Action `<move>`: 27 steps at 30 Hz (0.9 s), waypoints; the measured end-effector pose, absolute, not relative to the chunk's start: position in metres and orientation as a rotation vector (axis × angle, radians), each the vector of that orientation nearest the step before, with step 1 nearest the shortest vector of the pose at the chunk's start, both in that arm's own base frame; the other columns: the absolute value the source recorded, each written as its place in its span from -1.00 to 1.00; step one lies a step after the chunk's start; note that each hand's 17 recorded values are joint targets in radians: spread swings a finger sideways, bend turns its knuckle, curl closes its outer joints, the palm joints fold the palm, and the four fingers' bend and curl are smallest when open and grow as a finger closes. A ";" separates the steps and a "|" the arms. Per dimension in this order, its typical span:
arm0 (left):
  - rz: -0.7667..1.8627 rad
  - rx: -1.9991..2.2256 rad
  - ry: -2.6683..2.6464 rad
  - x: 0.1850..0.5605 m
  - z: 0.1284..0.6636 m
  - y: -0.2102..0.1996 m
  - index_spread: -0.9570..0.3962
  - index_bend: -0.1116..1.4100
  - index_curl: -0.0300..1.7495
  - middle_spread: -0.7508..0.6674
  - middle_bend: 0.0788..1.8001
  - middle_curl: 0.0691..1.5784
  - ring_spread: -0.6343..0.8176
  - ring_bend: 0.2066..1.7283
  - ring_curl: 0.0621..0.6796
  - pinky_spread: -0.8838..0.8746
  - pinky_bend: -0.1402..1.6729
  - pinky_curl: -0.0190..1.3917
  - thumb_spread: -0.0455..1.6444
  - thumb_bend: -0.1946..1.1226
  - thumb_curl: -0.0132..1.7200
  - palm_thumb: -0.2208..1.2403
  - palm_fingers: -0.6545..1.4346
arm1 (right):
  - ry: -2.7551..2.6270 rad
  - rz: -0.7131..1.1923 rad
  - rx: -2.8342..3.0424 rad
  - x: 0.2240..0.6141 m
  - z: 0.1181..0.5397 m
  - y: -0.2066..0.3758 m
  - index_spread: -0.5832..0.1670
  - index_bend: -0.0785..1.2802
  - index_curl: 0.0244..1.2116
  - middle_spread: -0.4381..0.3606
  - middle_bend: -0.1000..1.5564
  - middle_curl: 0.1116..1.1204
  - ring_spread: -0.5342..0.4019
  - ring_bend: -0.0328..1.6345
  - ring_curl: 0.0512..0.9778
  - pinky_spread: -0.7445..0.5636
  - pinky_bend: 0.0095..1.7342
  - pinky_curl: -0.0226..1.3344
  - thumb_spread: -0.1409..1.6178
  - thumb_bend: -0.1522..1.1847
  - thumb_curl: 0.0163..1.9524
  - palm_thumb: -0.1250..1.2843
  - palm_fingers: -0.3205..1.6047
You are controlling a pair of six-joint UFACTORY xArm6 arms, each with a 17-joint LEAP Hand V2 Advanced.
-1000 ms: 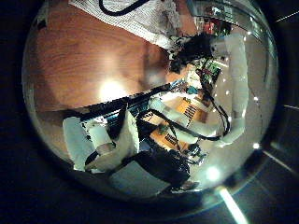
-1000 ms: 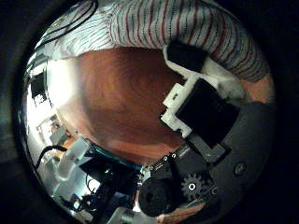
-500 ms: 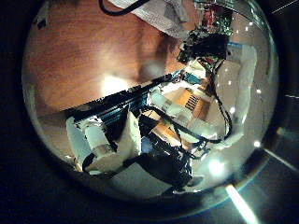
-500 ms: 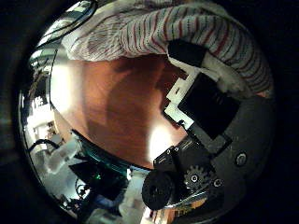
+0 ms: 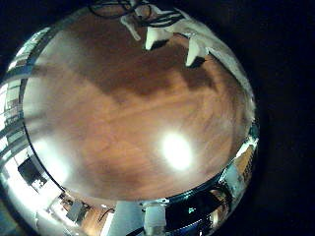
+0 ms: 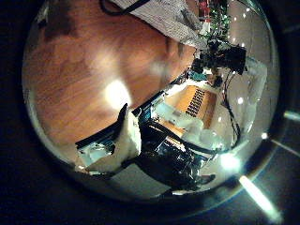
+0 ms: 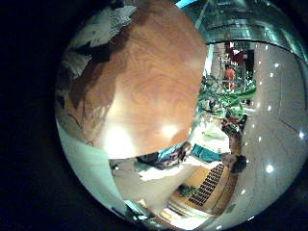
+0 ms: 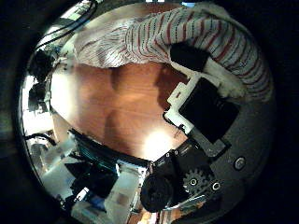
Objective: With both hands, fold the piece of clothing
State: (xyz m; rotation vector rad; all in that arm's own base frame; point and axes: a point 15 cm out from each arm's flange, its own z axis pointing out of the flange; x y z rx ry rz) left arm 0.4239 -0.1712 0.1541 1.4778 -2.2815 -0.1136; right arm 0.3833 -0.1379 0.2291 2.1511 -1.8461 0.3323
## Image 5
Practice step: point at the black computer monitor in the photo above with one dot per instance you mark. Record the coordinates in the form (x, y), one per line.
(30, 171)

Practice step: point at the grey box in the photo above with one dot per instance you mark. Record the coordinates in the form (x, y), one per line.
(76, 211)

